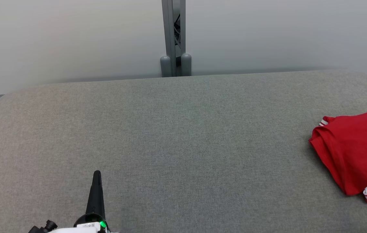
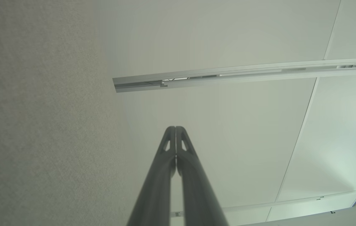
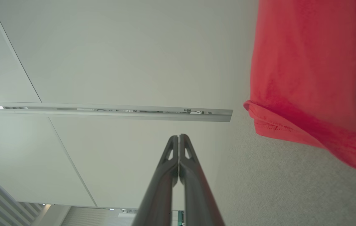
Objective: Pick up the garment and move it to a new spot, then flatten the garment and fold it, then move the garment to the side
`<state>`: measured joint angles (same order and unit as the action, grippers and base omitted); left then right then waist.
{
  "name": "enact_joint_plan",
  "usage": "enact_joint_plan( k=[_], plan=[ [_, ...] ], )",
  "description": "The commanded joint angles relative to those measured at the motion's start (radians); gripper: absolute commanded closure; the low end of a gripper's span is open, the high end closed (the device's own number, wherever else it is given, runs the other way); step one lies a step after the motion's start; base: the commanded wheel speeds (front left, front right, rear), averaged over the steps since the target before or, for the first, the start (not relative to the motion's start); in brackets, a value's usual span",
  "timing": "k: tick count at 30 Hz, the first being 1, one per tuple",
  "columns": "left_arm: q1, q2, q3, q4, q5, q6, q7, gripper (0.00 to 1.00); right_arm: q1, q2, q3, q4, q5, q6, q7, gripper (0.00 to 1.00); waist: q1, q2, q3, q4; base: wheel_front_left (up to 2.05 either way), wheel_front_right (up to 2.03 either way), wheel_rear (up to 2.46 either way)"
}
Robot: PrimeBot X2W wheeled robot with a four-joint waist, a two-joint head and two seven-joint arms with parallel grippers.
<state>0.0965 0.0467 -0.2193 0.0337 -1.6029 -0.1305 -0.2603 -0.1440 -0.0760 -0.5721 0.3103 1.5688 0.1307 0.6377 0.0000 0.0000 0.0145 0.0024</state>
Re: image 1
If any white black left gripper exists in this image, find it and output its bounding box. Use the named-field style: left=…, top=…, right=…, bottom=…
left=47, top=170, right=120, bottom=233

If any red shirt with white sleeves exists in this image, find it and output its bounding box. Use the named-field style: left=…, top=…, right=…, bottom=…
left=309, top=107, right=367, bottom=203

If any grey cylindrical post foot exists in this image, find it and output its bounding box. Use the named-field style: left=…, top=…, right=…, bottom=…
left=160, top=56, right=172, bottom=77

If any grey metal partition post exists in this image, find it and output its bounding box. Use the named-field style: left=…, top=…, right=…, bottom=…
left=162, top=0, right=186, bottom=77

